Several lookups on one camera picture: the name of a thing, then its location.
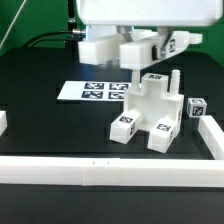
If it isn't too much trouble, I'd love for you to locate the black cable with connector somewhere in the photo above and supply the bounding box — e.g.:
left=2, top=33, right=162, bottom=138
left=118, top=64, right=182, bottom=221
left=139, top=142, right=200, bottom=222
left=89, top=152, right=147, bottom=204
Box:
left=23, top=28, right=88, bottom=48

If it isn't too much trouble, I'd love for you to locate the white chair back frame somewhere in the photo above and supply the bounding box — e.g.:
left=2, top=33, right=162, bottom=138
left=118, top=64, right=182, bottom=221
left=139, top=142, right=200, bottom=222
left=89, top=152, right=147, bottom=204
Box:
left=78, top=30, right=203, bottom=70

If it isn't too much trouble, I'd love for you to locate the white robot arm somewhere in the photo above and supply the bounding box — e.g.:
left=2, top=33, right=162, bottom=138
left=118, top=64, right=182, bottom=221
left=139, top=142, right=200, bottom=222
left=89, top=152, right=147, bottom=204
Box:
left=76, top=0, right=224, bottom=70

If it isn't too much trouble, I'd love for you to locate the white U-shaped fence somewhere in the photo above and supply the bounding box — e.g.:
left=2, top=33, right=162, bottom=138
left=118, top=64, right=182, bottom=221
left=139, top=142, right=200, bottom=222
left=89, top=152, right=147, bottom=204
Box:
left=0, top=110, right=224, bottom=188

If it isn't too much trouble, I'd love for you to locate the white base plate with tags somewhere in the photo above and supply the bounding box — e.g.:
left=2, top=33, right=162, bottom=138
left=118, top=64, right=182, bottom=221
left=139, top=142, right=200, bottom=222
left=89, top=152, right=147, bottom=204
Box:
left=57, top=81, right=130, bottom=101

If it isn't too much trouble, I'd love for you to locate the white diagonal rod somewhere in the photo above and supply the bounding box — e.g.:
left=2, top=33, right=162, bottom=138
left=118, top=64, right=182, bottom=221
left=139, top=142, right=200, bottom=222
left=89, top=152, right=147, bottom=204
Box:
left=0, top=0, right=27, bottom=51

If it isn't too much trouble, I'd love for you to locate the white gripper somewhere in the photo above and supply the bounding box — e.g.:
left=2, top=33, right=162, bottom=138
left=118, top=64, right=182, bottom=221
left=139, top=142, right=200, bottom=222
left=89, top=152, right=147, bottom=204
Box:
left=76, top=0, right=224, bottom=60

